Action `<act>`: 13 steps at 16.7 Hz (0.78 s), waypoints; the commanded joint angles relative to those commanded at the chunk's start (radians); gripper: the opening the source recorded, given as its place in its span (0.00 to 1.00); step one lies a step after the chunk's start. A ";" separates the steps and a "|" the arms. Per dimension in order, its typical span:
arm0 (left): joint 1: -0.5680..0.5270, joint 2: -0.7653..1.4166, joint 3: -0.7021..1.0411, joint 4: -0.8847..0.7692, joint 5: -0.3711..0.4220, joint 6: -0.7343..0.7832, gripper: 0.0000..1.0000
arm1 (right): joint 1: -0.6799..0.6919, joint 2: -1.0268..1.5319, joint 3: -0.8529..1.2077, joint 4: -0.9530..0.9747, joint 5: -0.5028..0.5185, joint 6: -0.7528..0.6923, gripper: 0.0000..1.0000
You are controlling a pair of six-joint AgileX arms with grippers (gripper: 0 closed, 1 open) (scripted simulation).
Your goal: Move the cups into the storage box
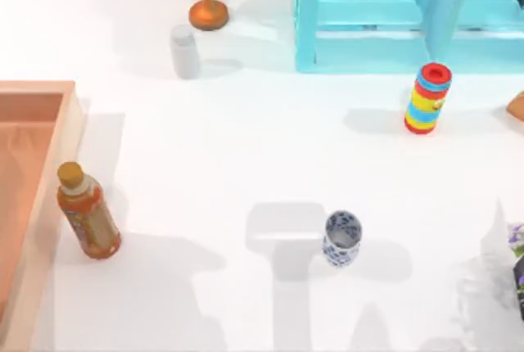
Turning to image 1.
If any blue and white cup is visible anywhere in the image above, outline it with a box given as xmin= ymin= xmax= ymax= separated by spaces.
xmin=323 ymin=210 xmax=363 ymax=269

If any white bottle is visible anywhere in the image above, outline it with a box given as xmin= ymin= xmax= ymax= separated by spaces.
xmin=169 ymin=25 xmax=201 ymax=80

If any stack of coloured rings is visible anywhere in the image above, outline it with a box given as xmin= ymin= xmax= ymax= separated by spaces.
xmin=404 ymin=61 xmax=454 ymax=135

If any light blue rack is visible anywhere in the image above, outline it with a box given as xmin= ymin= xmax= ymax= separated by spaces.
xmin=292 ymin=0 xmax=524 ymax=74

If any orange bottle with tan cap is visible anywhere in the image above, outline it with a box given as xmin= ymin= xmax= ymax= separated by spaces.
xmin=56 ymin=161 xmax=123 ymax=260

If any salmon-coloured shallow box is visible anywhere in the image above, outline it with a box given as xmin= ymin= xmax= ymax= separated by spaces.
xmin=0 ymin=80 xmax=86 ymax=352

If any brown bread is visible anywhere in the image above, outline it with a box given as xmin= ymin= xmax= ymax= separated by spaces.
xmin=505 ymin=90 xmax=524 ymax=121

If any purple and black carton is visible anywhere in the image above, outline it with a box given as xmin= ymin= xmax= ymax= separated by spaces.
xmin=506 ymin=222 xmax=524 ymax=322

